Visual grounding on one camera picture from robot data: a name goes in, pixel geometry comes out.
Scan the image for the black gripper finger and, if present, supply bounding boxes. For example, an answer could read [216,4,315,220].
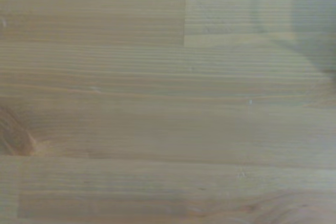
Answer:
[324,68,336,91]

